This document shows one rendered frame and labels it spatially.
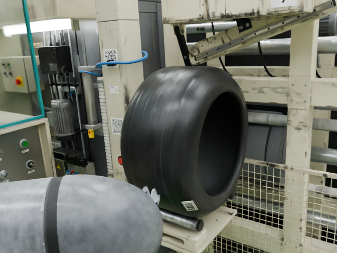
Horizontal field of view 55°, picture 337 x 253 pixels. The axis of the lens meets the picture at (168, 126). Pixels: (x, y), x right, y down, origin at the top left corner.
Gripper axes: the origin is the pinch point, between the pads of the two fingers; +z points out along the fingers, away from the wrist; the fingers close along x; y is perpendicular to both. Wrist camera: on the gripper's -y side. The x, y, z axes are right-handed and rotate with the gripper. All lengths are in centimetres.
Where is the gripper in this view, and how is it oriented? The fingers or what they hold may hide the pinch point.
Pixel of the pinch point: (156, 198)
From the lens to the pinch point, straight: 113.7
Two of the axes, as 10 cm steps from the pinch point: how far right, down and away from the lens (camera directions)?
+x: -8.1, -1.0, 5.7
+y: -0.6, -9.7, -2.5
